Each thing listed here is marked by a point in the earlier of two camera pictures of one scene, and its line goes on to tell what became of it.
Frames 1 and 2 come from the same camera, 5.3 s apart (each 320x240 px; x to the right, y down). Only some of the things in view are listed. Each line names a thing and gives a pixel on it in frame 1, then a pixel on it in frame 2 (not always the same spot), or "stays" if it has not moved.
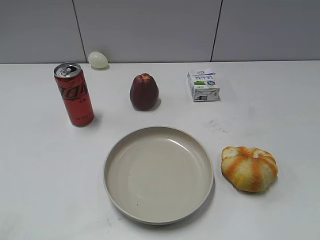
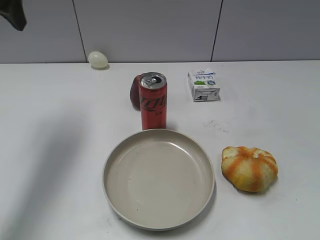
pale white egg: x=97 y=60 stays
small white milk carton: x=202 y=83 stays
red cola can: x=76 y=93 to x=153 y=90
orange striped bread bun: x=250 y=169 stays
